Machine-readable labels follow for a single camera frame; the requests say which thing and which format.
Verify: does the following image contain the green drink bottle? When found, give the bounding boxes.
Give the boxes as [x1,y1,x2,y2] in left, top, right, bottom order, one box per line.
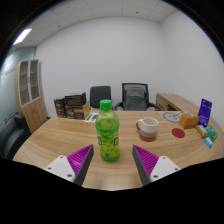
[95,99,121,163]

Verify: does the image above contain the purple pouch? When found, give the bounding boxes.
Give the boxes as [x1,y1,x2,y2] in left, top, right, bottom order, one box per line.
[197,98,213,128]

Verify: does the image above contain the small dark brown box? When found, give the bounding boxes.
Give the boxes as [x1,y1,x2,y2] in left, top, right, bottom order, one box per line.
[53,96,68,119]

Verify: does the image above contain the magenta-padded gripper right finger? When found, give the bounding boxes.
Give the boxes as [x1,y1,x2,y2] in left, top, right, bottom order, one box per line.
[131,144,181,187]

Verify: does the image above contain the open cardboard box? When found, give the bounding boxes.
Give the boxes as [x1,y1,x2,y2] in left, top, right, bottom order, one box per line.
[65,101,91,121]

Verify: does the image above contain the wide dark brown box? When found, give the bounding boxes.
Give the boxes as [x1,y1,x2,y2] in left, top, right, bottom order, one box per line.
[64,92,88,108]

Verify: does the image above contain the flat round red coaster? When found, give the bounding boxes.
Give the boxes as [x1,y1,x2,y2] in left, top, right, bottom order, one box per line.
[171,127,186,139]

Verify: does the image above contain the white and brown mug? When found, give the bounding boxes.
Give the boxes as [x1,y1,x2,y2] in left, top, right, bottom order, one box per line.
[135,116,160,143]

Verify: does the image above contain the black sofa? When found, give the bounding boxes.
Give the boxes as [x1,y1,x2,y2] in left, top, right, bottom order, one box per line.
[0,113,32,160]

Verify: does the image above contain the small tan box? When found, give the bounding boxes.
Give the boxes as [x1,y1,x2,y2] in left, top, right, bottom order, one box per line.
[194,124,209,138]

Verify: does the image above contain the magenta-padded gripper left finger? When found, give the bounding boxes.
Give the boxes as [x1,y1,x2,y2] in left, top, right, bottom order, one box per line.
[43,143,95,187]

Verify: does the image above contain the wooden shelf cabinet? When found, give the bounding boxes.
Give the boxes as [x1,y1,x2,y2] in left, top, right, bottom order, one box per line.
[13,58,48,134]

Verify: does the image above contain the grey backpack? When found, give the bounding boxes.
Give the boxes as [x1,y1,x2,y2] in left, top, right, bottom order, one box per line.
[122,85,148,111]

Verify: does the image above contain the green and purple leaflet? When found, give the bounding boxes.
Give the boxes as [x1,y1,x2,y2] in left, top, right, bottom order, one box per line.
[83,112,100,123]

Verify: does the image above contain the ceiling light panel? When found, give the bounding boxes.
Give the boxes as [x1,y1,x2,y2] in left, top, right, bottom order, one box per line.
[12,28,33,46]

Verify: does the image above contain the green packet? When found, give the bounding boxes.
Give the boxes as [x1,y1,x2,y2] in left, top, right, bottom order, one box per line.
[204,124,219,142]

